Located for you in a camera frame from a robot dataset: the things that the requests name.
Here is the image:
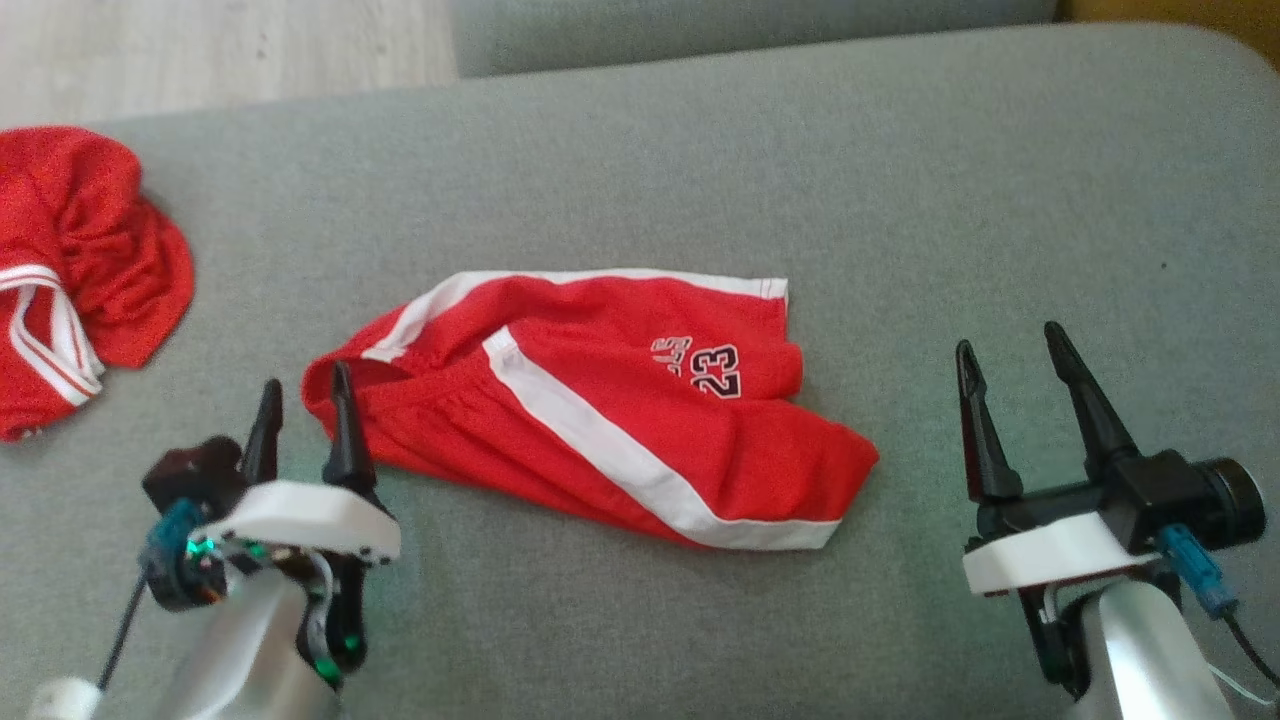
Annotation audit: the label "black right cable blue plug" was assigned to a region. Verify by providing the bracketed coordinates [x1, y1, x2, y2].
[1160, 525, 1280, 691]

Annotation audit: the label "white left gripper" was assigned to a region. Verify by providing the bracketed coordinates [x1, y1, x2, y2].
[203, 361, 402, 686]

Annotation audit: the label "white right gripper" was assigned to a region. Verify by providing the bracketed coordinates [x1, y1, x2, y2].
[955, 321, 1161, 691]

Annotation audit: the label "grey fabric sofa seat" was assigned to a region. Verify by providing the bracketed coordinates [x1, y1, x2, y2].
[0, 22, 1280, 720]

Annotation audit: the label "red basketball shorts white stripe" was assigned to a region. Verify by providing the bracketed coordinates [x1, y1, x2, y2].
[302, 268, 881, 551]

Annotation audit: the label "grey sofa back cushion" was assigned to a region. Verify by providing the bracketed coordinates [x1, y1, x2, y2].
[448, 0, 1061, 79]

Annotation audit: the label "black left cable teal plug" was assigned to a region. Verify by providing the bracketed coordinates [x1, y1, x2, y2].
[98, 500, 206, 691]

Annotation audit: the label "red jersey white sleeves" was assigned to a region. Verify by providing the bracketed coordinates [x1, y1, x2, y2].
[0, 126, 196, 443]

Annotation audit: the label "yellow sofa cushion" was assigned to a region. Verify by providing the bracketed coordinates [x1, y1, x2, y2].
[1060, 0, 1280, 71]

